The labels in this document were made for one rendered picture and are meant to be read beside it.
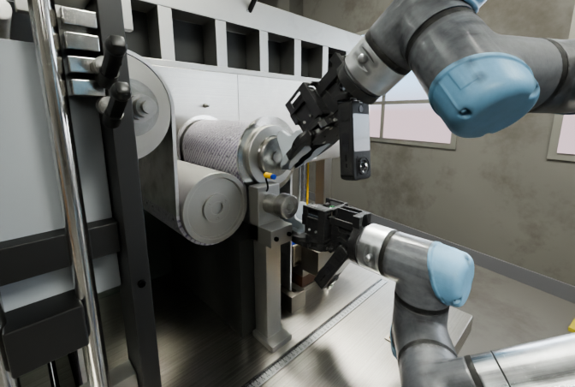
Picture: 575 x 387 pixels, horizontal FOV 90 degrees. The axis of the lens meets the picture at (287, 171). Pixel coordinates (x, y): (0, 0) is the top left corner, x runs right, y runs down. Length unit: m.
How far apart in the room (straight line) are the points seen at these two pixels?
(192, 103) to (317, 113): 0.46
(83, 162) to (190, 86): 0.54
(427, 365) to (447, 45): 0.34
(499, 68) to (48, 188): 0.39
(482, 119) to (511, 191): 2.62
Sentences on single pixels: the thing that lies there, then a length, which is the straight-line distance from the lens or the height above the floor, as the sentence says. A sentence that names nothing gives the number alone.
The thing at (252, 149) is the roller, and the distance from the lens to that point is 0.51.
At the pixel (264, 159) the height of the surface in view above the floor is 1.25.
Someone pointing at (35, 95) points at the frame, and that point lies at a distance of 0.31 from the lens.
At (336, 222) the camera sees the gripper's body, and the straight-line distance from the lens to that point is 0.52.
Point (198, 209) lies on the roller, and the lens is 0.48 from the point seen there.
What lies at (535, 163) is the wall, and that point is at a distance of 2.85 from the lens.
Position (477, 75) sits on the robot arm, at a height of 1.36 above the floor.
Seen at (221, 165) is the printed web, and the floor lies 1.23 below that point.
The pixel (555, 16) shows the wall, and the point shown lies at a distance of 2.90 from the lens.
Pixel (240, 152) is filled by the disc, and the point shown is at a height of 1.26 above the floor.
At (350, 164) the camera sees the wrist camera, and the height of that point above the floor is 1.26.
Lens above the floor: 1.33
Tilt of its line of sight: 12 degrees down
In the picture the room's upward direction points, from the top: straight up
